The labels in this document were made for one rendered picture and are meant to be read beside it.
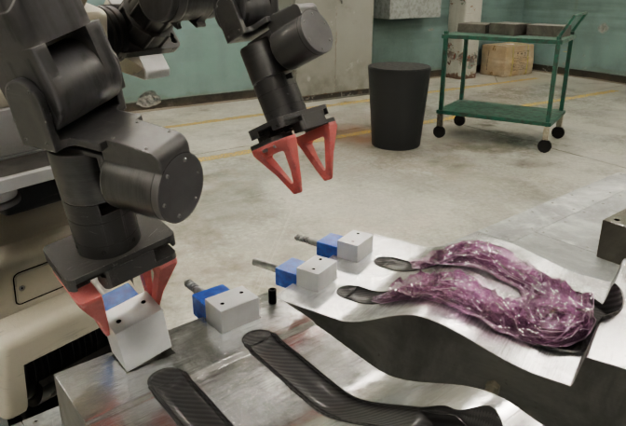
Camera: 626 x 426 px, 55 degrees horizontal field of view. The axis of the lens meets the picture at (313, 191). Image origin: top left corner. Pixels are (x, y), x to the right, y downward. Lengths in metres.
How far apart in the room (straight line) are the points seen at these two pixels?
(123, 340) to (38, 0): 0.32
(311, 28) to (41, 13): 0.38
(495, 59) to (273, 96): 7.77
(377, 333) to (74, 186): 0.40
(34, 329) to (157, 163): 0.53
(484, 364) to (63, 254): 0.44
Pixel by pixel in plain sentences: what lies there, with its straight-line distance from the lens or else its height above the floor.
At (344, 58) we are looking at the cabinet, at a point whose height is 0.44.
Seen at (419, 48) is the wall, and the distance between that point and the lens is 7.96.
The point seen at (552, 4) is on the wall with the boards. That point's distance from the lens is 9.05.
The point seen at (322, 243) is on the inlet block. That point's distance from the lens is 0.93.
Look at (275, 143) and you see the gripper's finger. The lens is 0.76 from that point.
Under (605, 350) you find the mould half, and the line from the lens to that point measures 0.68.
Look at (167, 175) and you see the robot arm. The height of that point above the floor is 1.12.
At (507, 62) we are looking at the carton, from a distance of 8.46.
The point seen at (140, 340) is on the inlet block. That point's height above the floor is 0.92.
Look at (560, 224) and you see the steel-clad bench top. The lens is 1.27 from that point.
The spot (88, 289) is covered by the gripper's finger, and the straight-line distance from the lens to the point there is 0.57.
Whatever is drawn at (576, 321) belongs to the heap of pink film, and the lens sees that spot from 0.75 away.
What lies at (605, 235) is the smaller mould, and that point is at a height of 0.84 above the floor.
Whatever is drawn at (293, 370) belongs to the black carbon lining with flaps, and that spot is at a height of 0.88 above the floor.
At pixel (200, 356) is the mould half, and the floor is 0.89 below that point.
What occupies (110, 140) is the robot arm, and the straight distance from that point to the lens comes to 0.47.
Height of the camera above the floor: 1.26
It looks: 20 degrees down
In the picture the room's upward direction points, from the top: straight up
